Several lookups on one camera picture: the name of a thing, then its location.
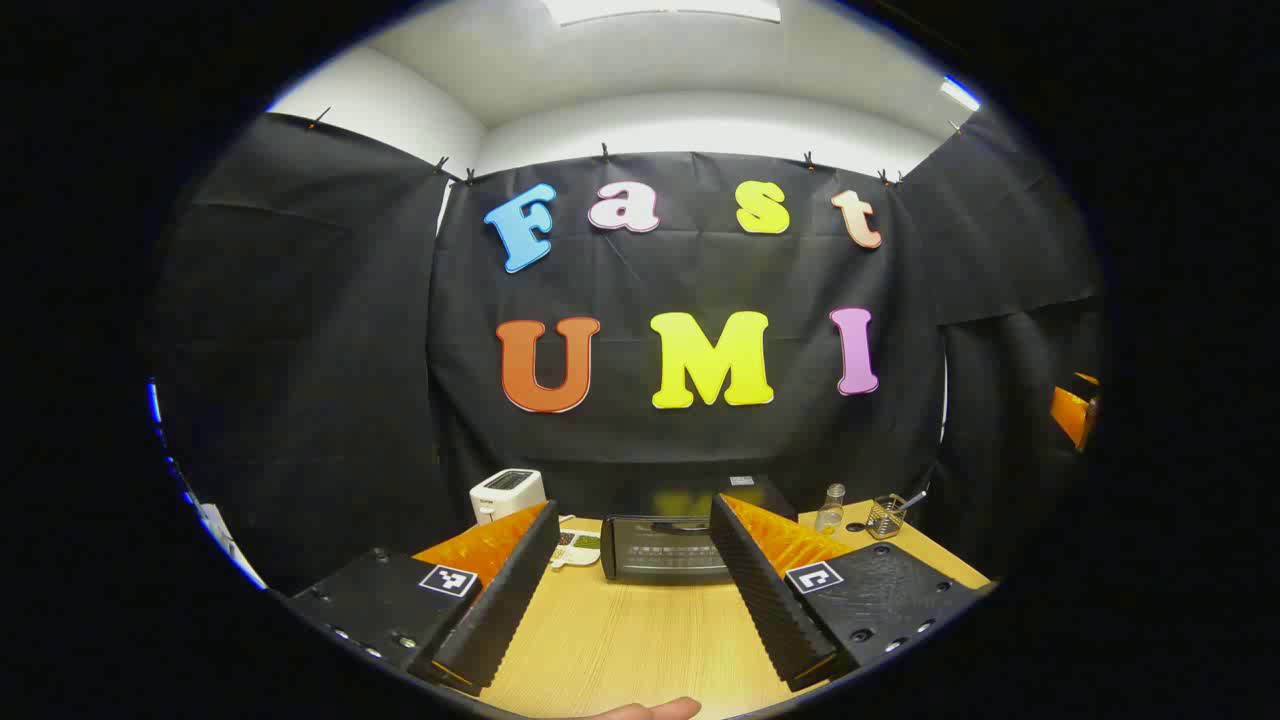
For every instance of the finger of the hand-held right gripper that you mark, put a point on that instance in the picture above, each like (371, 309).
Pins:
(1070, 412)

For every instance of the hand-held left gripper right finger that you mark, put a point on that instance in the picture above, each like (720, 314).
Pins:
(770, 600)

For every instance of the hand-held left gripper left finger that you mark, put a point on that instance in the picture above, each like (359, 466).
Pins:
(510, 600)

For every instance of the black electric oven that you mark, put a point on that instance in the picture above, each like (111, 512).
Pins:
(660, 550)

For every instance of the white patterned plate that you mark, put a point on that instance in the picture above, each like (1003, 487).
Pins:
(572, 555)

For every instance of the clear glass bottle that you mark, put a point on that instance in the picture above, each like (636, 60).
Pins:
(829, 515)

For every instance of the white toaster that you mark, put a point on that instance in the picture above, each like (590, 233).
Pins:
(505, 495)

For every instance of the metal mesh holder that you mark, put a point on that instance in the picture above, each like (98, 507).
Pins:
(885, 520)

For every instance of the metal spoon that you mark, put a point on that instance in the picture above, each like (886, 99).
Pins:
(912, 500)

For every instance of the small ceiling light panel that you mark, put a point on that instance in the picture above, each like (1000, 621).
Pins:
(960, 94)

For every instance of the black backdrop cloth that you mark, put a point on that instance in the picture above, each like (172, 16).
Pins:
(640, 280)

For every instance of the large ceiling light panel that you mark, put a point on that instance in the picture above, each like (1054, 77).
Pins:
(660, 10)

